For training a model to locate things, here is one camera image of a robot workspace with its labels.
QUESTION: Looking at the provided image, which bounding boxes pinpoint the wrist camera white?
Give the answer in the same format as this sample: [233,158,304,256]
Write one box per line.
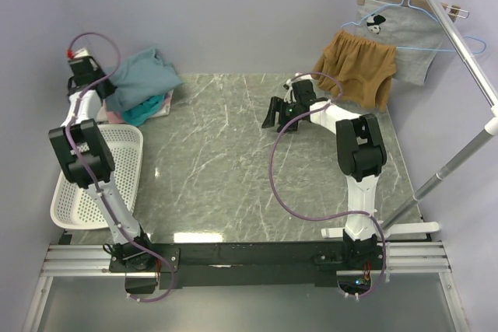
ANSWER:
[283,79,296,103]
[66,48,91,64]

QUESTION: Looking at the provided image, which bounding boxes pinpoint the grey panda shirt hanging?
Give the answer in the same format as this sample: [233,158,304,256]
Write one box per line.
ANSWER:
[356,0,445,86]

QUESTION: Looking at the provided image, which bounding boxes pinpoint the brown shorts hanging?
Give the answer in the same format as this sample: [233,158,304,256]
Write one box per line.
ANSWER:
[312,30,396,112]

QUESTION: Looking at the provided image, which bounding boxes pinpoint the light blue wire hanger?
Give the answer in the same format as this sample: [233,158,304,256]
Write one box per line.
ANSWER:
[341,0,487,55]

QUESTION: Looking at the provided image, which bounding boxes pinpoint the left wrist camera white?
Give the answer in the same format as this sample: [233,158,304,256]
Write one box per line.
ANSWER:
[66,48,91,64]

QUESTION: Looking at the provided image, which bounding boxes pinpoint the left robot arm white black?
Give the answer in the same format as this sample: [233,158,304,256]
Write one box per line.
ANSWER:
[48,51,156,271]

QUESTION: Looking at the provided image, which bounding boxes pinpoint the aluminium frame rail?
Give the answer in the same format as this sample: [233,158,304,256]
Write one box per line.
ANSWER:
[40,242,452,277]

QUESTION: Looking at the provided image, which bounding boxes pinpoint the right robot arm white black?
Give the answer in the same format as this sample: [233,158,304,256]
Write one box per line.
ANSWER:
[261,75,387,269]

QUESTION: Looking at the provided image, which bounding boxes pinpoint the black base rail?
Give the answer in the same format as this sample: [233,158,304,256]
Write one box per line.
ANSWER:
[102,238,386,302]

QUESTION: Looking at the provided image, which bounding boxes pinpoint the grey-blue t shirt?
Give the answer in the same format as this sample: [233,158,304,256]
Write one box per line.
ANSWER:
[106,47,182,112]

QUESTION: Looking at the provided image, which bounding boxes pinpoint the metal clothes rack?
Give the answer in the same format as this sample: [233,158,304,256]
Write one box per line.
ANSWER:
[295,0,498,238]

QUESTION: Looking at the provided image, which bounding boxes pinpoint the pink folded t shirt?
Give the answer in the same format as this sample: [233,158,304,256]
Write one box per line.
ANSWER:
[106,111,125,124]

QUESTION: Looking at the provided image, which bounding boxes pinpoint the white plastic laundry basket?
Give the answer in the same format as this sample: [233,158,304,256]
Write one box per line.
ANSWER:
[50,124,143,230]

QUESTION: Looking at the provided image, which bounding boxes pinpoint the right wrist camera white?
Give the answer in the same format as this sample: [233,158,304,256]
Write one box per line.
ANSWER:
[283,79,296,103]

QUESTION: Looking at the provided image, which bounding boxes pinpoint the teal folded t shirt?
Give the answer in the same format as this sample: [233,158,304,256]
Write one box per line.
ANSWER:
[121,95,164,127]

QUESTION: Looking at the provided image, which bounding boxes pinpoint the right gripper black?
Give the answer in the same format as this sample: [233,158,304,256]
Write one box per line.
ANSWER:
[261,97,300,134]

